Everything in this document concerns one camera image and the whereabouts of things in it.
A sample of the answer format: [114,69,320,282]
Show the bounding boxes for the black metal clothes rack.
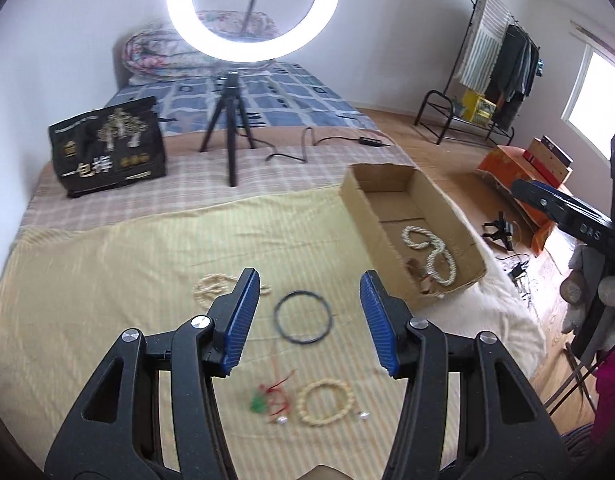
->
[414,0,541,146]

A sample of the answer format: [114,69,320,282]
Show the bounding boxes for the blue patterned bedsheet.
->
[104,62,375,136]

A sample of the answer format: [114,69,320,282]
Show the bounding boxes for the cream pearl necklace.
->
[193,274,272,307]

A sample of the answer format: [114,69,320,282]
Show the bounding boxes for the yellow striped cloth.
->
[0,182,463,480]

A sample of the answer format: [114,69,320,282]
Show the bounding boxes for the orange covered low table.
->
[475,145,573,257]

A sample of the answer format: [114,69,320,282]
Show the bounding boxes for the striped hanging towel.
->
[455,0,511,90]

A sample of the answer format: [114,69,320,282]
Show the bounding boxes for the checked beige blanket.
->
[20,147,418,233]

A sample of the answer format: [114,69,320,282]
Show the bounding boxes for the white pearl necklace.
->
[401,225,458,287]

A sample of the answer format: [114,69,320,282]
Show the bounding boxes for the black printed bag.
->
[48,96,168,199]

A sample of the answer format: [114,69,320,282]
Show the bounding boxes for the white ring light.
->
[166,0,341,62]

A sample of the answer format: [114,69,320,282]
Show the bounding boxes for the black power cable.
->
[266,127,394,165]

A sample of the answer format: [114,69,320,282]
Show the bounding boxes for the black bangle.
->
[274,291,333,345]

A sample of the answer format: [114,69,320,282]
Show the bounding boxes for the pink clothing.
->
[590,345,615,441]

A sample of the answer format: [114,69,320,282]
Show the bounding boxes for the person's right hand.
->
[560,245,615,333]

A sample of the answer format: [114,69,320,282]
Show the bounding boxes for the black tripod stand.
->
[199,72,255,188]

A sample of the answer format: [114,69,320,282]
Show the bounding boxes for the small black tripod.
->
[482,212,516,251]

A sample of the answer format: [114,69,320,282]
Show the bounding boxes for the folded floral quilt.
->
[121,10,283,86]

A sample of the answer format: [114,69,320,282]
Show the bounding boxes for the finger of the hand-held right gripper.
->
[511,178,613,227]

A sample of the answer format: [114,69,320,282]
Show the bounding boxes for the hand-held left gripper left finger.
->
[44,267,262,480]

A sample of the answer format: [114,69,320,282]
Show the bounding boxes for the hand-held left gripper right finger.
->
[360,270,571,480]

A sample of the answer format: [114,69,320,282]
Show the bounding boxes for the dark hanging clothes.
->
[487,24,541,111]

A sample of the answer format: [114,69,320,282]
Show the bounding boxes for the cardboard box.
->
[340,162,488,311]

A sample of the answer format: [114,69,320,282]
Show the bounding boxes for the red-brown box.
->
[526,135,574,186]

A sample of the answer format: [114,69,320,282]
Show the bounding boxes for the white fluffy blanket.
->
[412,245,546,382]

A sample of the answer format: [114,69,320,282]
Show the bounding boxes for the beige bead bracelet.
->
[296,380,355,428]

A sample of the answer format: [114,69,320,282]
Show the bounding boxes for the window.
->
[562,20,615,136]

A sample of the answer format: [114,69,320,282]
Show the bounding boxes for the green pendant red string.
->
[250,370,298,414]

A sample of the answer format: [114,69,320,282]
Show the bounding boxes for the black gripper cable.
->
[547,330,615,417]

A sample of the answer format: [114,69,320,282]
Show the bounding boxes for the yellow box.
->
[460,89,497,123]

